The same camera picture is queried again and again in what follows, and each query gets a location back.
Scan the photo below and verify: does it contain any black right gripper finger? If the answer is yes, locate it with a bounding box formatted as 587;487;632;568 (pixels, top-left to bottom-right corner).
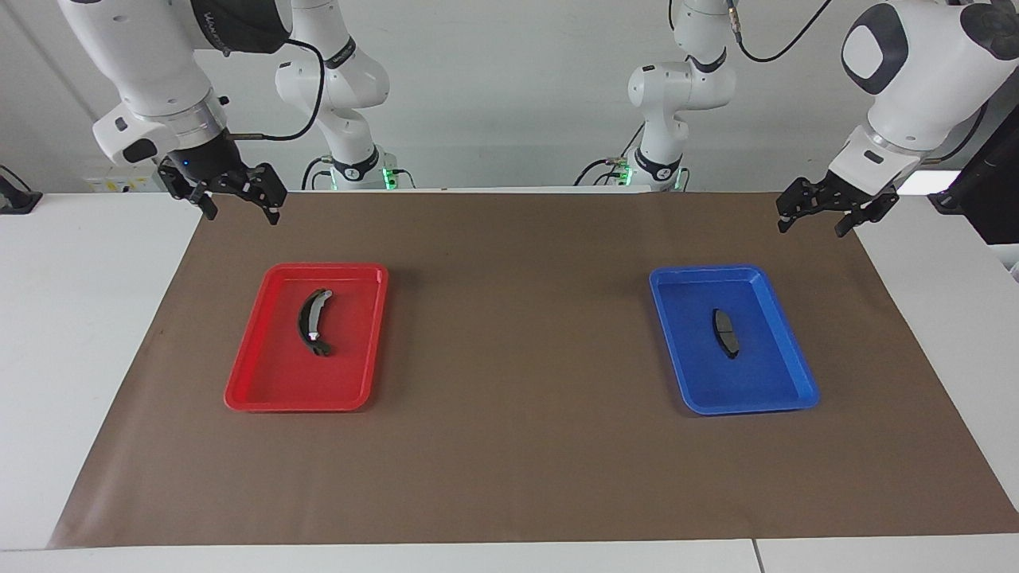
157;157;218;221
227;163;288;226

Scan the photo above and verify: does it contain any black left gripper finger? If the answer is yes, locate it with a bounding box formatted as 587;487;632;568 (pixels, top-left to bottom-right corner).
778;179;830;234
834;193;899;238

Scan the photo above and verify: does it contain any black monitor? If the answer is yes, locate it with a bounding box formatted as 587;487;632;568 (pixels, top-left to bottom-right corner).
927;99;1019;246

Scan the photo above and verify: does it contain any brown paper table mat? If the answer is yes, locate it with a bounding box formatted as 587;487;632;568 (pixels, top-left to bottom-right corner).
46;191;1019;550

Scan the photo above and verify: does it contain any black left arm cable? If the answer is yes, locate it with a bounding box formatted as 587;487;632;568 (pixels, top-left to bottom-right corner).
726;0;990;164

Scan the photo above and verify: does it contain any black clamp device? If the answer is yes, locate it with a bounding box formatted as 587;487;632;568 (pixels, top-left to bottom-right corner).
0;165;42;214

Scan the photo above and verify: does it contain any blue plastic tray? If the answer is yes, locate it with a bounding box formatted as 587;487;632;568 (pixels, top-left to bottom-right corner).
649;265;821;416

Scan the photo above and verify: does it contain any dark brake pad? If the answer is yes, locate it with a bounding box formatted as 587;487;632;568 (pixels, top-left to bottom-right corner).
711;308;741;360

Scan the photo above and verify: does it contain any red plastic tray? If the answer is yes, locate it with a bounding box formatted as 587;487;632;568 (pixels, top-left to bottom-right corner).
224;263;389;413

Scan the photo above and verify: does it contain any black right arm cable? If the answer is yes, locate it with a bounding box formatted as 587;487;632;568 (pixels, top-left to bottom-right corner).
231;38;327;142

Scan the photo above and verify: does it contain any curved brake shoe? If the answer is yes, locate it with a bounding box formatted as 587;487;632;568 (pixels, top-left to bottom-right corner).
297;288;335;357

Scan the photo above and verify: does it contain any black base cable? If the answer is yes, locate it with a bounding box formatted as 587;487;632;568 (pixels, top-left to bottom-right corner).
301;156;335;192
575;123;647;188

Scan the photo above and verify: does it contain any white wall socket box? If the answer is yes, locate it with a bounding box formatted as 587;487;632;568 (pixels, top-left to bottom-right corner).
84;170;162;193

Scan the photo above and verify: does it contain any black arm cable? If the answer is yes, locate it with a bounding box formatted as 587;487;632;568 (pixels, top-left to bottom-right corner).
231;38;327;142
726;0;990;164

